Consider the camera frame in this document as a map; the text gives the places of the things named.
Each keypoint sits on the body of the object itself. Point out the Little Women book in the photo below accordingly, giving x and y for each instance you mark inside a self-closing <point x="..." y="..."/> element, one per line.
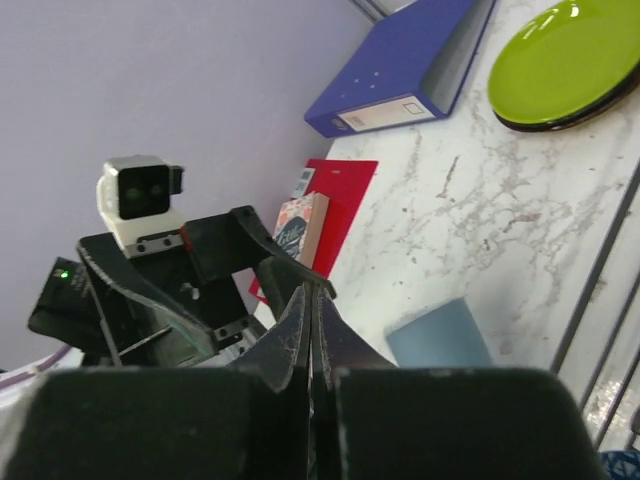
<point x="299" y="226"/>

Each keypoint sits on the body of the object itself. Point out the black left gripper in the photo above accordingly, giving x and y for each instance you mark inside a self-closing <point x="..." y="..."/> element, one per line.
<point x="174" y="301"/>

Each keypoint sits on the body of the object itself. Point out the blue ring binder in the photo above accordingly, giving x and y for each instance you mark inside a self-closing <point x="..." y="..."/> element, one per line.
<point x="409" y="69"/>

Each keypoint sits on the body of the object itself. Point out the metal wire dish rack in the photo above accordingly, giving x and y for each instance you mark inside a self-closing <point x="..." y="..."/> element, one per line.
<point x="598" y="355"/>

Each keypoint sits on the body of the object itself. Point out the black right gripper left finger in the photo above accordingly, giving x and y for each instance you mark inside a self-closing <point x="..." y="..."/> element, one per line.
<point x="247" y="420"/>

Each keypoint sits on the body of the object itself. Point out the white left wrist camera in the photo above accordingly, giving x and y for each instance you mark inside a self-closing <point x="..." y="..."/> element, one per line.
<point x="133" y="197"/>

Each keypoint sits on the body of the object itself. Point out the lime green plate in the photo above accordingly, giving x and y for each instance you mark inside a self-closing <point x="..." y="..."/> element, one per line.
<point x="564" y="59"/>

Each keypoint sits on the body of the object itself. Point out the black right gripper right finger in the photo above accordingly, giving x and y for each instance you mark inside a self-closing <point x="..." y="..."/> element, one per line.
<point x="375" y="420"/>

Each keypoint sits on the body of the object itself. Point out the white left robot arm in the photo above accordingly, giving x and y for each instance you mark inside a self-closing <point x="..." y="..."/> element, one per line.
<point x="20" y="400"/>

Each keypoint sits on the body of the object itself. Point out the light blue plastic tumbler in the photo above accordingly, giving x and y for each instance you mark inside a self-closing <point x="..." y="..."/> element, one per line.
<point x="443" y="337"/>

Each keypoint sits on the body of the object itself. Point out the red folder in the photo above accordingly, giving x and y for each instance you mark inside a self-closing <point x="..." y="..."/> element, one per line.
<point x="345" y="183"/>

